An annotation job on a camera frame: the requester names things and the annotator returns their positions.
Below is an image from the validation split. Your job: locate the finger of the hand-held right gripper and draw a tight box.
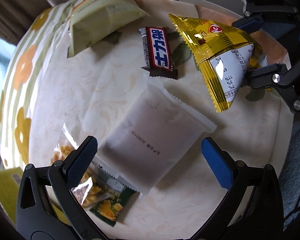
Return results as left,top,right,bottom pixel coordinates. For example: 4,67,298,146
242,63,300,114
231,0,300,34

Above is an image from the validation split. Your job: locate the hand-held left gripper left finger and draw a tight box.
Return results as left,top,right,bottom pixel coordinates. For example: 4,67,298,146
16,135,108,240

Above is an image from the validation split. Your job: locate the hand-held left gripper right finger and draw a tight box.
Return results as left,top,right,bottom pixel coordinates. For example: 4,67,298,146
190,137,284,240

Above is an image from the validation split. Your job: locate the gold snack packet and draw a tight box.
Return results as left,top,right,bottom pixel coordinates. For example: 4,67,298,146
168,14,265,114

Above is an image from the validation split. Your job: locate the white snack packet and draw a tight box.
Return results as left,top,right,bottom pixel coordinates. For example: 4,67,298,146
96,76,217,197

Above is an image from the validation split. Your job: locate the yellow-green cardboard box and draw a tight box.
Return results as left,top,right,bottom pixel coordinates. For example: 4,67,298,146
0,166,68,227

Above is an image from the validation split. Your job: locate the clear waffle snack packet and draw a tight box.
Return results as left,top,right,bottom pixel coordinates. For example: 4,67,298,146
50,124,137,228

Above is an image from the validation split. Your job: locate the blue fuzzy cloth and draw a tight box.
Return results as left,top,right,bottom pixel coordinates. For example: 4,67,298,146
280,122,300,232

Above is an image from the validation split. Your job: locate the dark wrapped chocolate bar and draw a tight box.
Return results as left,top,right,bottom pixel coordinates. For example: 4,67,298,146
139,26,178,80

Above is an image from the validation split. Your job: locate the floral striped blanket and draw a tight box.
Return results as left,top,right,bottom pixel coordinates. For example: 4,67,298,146
0,0,147,171

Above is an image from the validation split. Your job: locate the pale green snack packet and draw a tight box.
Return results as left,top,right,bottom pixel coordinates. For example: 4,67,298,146
66,0,150,59

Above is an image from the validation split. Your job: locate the brown right curtain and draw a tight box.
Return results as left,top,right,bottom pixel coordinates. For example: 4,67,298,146
0,0,53,38

